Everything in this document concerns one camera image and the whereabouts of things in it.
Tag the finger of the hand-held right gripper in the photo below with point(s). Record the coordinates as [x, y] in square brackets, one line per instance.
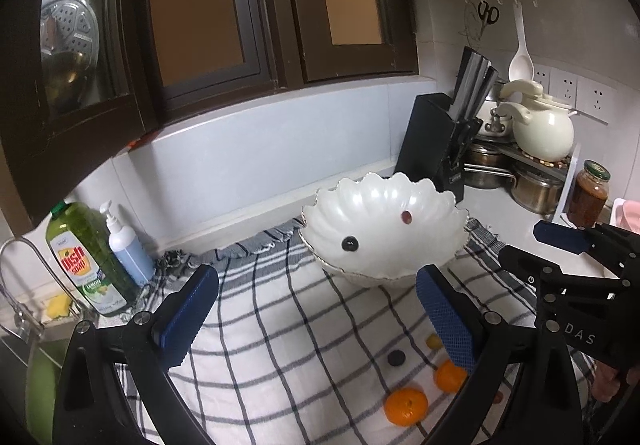
[560, 236]
[530, 262]

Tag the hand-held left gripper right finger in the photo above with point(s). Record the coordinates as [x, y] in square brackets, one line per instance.
[445, 315]

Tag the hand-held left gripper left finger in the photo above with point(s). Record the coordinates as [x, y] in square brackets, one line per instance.
[187, 310]

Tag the orange mandarin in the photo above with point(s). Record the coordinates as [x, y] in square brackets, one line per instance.
[448, 376]
[406, 406]

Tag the red grape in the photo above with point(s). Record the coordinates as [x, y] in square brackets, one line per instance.
[497, 396]
[407, 217]

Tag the white scalloped bowl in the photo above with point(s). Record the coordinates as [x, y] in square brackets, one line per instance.
[380, 202]

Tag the person's right hand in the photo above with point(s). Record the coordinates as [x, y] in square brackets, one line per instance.
[607, 382]

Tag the small yellow fruit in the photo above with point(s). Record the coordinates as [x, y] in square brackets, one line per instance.
[433, 341]

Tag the red sauce jar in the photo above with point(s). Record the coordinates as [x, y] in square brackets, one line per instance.
[587, 200]

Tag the stainless steel pots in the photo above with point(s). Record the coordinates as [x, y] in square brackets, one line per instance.
[567, 185]

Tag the dark grape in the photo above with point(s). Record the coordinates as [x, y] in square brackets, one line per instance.
[396, 358]
[350, 243]

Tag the pink plastic container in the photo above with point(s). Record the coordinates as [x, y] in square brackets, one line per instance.
[627, 212]

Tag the wooden bead trivet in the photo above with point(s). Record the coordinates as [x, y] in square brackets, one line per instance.
[545, 162]

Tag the white pump bottle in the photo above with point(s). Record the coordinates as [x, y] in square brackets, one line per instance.
[131, 255]

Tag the wide steel pot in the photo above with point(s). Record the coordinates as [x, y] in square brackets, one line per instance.
[485, 167]

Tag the cream ceramic pot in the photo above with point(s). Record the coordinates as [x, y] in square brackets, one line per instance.
[542, 135]

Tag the checked white cloth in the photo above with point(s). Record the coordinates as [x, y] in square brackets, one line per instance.
[300, 325]

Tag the green dish soap bottle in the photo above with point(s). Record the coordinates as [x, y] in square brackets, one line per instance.
[85, 255]

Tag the white pot with latch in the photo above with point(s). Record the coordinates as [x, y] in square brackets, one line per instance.
[492, 127]

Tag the yellow sponge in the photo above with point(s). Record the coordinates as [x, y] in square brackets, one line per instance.
[59, 306]

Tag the black kitchen shears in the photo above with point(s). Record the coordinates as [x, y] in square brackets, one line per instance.
[462, 140]

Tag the steel container white knob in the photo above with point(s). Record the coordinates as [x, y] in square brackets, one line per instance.
[497, 90]

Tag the black knife block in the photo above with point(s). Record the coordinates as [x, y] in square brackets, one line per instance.
[425, 140]

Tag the green plastic basin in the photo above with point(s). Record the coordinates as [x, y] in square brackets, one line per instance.
[42, 390]

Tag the steel faucet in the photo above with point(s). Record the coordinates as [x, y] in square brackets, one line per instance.
[21, 320]

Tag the small red object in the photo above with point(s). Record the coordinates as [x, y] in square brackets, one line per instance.
[137, 142]

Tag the white plastic ladle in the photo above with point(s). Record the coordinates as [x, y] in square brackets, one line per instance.
[520, 62]

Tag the dark brown cabinet door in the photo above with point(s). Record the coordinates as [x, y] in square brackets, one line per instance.
[260, 70]
[400, 25]
[20, 140]

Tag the steel steamer plate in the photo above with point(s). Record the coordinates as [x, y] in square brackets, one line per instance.
[70, 40]

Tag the white wall socket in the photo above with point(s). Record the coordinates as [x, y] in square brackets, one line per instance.
[564, 85]
[541, 75]
[595, 97]

